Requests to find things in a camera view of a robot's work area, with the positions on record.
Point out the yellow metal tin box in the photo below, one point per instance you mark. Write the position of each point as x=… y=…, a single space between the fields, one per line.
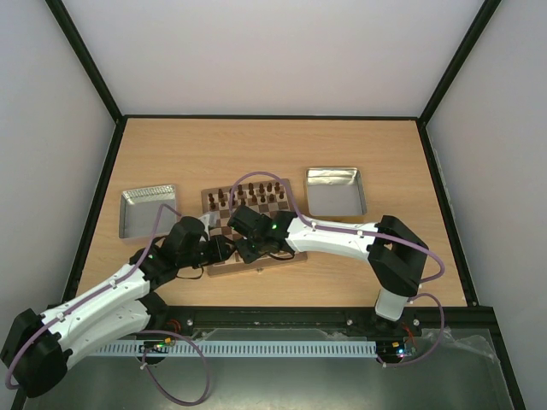
x=336 y=194

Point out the dark chess pieces row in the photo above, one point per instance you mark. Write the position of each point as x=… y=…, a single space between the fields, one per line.
x=263 y=197

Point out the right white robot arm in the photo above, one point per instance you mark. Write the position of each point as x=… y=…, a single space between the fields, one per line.
x=396 y=255

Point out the silver metal tin lid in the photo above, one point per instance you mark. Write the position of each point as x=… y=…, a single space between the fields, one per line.
x=147 y=210

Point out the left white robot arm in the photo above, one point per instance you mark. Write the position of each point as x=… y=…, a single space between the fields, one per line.
x=41 y=347

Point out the light blue cable duct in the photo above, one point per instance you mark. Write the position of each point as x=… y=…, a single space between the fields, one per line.
x=245 y=349

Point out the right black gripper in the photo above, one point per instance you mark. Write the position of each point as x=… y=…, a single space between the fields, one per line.
x=246 y=250

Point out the black mounting rail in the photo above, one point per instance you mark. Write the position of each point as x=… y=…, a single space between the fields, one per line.
x=352 y=321

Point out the black enclosure frame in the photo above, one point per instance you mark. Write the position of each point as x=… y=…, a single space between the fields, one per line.
x=474 y=32

